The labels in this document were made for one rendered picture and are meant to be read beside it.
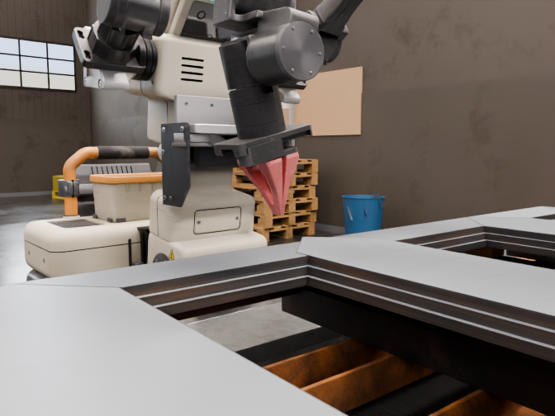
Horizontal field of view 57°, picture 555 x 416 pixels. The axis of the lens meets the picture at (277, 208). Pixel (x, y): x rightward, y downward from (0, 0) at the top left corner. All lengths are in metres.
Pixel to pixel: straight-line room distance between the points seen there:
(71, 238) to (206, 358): 0.91
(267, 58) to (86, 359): 0.31
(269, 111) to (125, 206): 0.83
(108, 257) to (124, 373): 0.94
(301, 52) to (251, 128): 0.11
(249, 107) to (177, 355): 0.30
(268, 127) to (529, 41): 4.47
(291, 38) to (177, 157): 0.53
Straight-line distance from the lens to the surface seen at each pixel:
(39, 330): 0.47
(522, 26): 5.02
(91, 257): 1.28
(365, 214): 5.10
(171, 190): 1.02
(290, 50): 0.52
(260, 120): 0.58
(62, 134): 12.25
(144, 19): 0.94
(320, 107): 6.27
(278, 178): 0.59
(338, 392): 0.66
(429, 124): 5.33
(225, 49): 0.58
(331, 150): 6.13
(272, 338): 0.89
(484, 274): 0.65
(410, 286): 0.60
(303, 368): 0.72
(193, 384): 0.34
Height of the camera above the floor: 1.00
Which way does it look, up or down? 7 degrees down
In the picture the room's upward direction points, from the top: straight up
